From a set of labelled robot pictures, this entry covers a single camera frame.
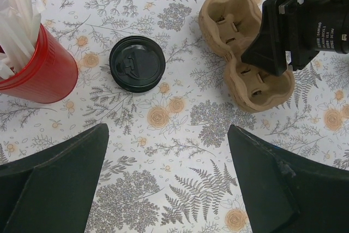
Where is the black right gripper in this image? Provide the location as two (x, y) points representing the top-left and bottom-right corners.
(241, 0), (319, 76)

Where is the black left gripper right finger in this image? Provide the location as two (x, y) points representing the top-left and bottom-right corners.
(227, 125), (348, 232)

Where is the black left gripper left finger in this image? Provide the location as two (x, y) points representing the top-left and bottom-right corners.
(1, 123), (109, 232)

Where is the brown pulp cup carrier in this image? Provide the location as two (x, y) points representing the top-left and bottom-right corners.
(198, 0), (295, 113)

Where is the black plastic cup lids stack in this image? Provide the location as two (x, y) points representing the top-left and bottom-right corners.
(109, 35), (166, 93)

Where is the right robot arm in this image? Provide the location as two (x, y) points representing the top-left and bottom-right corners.
(241, 0), (348, 76)

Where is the floral patterned table mat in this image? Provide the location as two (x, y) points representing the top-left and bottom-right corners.
(1, 0), (348, 232)

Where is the red plastic straw cup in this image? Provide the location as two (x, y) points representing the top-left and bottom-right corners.
(1, 25), (79, 104)

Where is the white wrapped straws bundle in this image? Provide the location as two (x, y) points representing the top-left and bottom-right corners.
(1, 0), (46, 80)

